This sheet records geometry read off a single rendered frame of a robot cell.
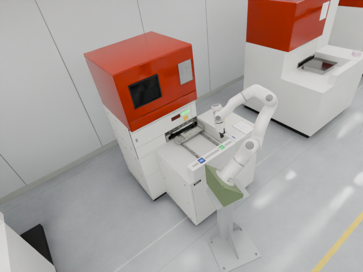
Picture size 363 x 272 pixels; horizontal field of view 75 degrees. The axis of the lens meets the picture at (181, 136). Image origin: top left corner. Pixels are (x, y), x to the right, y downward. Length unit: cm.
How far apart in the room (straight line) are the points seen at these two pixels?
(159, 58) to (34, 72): 179
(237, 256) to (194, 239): 49
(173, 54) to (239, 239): 202
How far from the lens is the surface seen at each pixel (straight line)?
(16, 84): 349
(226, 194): 195
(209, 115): 276
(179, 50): 226
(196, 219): 277
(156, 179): 290
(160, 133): 253
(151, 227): 302
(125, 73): 203
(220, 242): 282
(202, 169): 222
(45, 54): 343
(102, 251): 308
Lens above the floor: 256
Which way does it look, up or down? 39 degrees down
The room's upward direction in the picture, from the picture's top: 9 degrees counter-clockwise
